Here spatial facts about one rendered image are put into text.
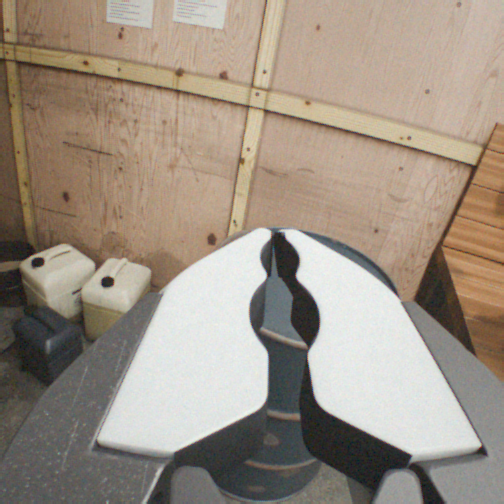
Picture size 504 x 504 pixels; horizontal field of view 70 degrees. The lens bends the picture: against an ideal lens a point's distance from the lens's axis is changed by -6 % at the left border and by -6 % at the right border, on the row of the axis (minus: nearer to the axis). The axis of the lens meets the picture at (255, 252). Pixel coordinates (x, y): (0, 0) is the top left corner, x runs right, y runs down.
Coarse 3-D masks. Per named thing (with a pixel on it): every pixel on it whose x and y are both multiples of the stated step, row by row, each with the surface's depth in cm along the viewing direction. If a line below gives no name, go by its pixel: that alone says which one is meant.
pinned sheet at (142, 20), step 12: (108, 0) 142; (120, 0) 141; (132, 0) 140; (144, 0) 139; (108, 12) 144; (120, 12) 143; (132, 12) 142; (144, 12) 141; (132, 24) 145; (144, 24) 143
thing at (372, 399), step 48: (288, 240) 11; (288, 288) 12; (336, 288) 9; (384, 288) 9; (336, 336) 8; (384, 336) 8; (336, 384) 7; (384, 384) 7; (432, 384) 7; (336, 432) 6; (384, 432) 6; (432, 432) 6
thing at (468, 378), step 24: (408, 312) 9; (432, 336) 8; (456, 360) 7; (456, 384) 7; (480, 384) 7; (480, 408) 6; (480, 432) 6; (456, 456) 6; (480, 456) 6; (432, 480) 5; (456, 480) 5; (480, 480) 5
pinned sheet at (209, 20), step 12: (180, 0) 136; (192, 0) 135; (204, 0) 134; (216, 0) 133; (180, 12) 138; (192, 12) 137; (204, 12) 136; (216, 12) 135; (204, 24) 138; (216, 24) 137
